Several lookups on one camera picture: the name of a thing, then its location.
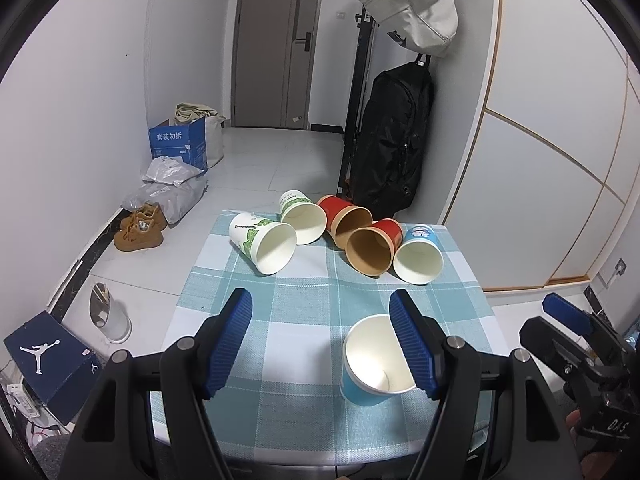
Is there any white power strip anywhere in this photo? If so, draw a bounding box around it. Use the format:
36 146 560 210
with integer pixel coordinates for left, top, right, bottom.
4 382 51 430

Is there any red paper cup far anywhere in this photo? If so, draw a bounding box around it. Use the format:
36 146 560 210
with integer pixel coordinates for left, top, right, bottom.
317 195 373 249

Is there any beige tote bag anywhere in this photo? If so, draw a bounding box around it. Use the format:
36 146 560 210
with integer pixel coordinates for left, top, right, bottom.
174 102 226 170

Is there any blue cardboard box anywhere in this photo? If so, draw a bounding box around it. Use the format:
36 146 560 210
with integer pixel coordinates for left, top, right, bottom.
149 118 207 170

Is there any brown shoe front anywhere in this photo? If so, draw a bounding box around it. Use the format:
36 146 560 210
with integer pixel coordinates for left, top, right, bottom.
114 220 164 252

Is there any beige hanging bag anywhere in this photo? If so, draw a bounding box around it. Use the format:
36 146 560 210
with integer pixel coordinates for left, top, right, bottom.
359 0 458 58

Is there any grey entrance door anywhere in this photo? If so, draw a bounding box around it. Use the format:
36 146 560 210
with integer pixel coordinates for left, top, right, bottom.
231 0 320 129

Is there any green-print white cup right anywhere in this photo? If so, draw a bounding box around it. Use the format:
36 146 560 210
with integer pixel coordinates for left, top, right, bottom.
279 190 326 246

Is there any red paper cup near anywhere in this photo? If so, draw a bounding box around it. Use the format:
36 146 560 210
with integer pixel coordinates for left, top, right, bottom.
345 218 402 278

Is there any green-print white cup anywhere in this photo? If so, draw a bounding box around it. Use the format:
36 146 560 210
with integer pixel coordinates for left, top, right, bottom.
279 190 326 246
229 212 296 275

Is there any blue cartoon paper cup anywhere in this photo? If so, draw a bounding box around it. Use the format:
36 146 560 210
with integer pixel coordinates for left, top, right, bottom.
340 314 416 406
393 224 444 285

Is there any navy jordan shoe box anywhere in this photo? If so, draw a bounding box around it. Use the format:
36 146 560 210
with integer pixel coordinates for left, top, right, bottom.
3 311 102 425

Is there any red paper cup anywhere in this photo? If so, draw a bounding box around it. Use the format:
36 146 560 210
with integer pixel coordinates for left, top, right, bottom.
317 195 373 249
345 218 402 278

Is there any person's hand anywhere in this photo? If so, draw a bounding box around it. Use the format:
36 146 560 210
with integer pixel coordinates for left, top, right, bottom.
564 408 632 480

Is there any grey plastic parcel bag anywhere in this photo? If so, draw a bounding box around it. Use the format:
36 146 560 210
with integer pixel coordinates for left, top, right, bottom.
122 156 207 226

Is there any brown shoe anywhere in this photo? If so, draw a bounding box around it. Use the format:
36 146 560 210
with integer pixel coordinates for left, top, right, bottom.
114 220 164 252
120 203 167 231

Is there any white small trash bin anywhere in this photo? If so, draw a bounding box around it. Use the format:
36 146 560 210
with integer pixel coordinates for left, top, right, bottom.
89 282 132 344

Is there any black backpack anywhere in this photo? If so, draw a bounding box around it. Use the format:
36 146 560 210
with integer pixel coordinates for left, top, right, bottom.
349 61 435 220

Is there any green-print white cup left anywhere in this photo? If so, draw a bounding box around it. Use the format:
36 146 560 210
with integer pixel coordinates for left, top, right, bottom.
229 212 296 275

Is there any brown shoe back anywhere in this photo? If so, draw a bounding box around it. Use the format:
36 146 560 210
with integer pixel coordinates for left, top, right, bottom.
120 203 167 231

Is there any teal checkered tablecloth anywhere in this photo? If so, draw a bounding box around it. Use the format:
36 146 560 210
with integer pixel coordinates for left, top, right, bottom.
150 208 509 461

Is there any black tripod stand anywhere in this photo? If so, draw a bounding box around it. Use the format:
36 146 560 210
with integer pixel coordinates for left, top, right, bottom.
336 6 375 198

